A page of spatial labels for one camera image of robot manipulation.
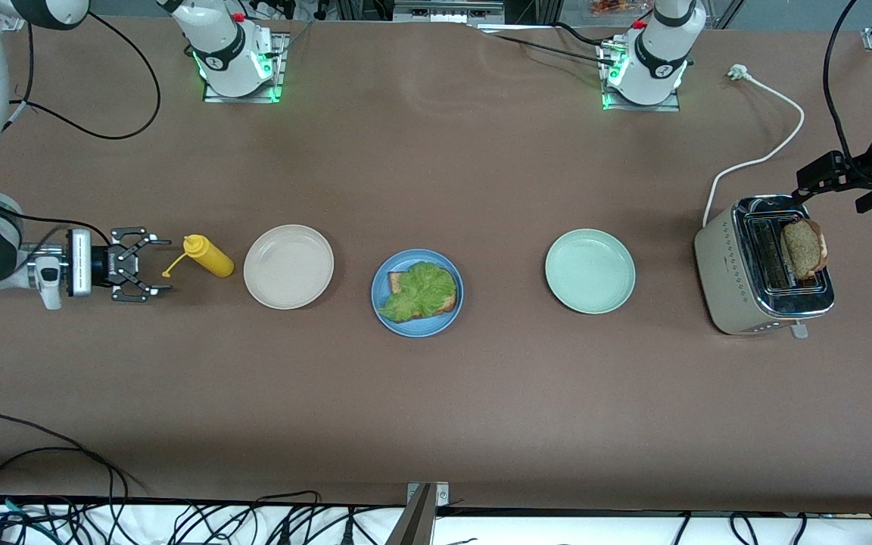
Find brown bread slice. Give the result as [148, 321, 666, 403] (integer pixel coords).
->
[780, 218, 830, 281]
[388, 269, 459, 315]

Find yellow squeeze bottle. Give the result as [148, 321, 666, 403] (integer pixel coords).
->
[162, 235, 235, 279]

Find green lettuce leaf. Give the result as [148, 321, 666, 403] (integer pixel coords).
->
[378, 261, 458, 322]

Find beige round plate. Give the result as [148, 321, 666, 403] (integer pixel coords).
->
[243, 224, 335, 311]

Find pale green round plate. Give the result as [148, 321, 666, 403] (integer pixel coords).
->
[544, 229, 637, 315]

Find blue round plate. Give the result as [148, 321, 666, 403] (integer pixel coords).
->
[371, 248, 465, 338]

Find beige chrome toaster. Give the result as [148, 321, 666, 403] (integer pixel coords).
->
[693, 195, 836, 339]

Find grey metal box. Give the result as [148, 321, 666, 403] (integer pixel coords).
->
[394, 0, 505, 23]

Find white toaster power cord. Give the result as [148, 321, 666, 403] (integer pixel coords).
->
[703, 64, 806, 228]

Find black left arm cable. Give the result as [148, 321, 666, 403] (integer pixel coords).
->
[822, 0, 861, 164]

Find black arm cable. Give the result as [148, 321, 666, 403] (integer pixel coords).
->
[822, 0, 861, 164]
[0, 11, 163, 247]

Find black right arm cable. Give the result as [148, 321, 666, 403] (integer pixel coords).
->
[0, 11, 163, 247]

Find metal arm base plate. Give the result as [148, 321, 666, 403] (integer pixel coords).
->
[203, 32, 290, 104]
[600, 39, 683, 113]

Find thin black table cable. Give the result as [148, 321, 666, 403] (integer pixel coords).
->
[474, 23, 611, 65]

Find dark grey metal post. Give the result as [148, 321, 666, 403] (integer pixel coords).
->
[385, 484, 437, 545]

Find small metal table bracket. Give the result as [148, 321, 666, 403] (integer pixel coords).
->
[406, 481, 450, 506]

